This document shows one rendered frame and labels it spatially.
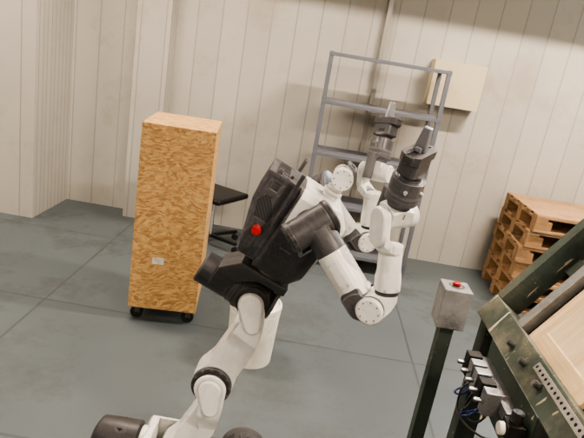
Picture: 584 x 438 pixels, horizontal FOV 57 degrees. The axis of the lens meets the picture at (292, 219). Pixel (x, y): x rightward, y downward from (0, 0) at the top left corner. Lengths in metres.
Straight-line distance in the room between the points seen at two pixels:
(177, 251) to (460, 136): 3.00
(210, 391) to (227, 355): 0.13
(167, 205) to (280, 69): 2.26
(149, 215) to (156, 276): 0.40
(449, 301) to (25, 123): 3.86
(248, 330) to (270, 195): 0.47
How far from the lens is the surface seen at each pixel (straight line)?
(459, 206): 5.47
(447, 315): 2.42
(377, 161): 2.00
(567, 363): 2.07
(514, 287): 2.50
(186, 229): 3.32
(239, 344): 1.89
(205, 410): 2.01
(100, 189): 5.72
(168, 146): 3.21
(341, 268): 1.50
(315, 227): 1.49
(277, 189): 1.64
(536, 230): 4.72
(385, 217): 1.40
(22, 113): 5.14
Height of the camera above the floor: 1.76
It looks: 17 degrees down
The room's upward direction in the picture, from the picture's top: 10 degrees clockwise
